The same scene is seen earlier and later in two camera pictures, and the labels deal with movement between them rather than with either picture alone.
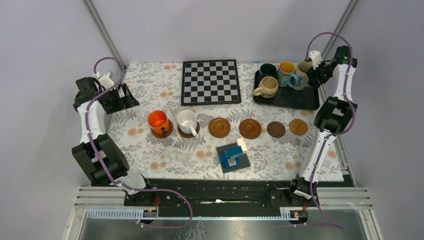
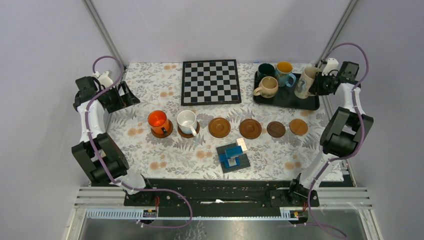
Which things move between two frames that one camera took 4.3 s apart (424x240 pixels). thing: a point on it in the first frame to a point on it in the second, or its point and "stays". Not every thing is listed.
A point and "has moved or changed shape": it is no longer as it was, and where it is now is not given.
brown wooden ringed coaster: [250, 129] stays
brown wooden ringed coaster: [169, 132] stays
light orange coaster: [298, 127] stays
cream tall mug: [302, 69] has moved or changed shape
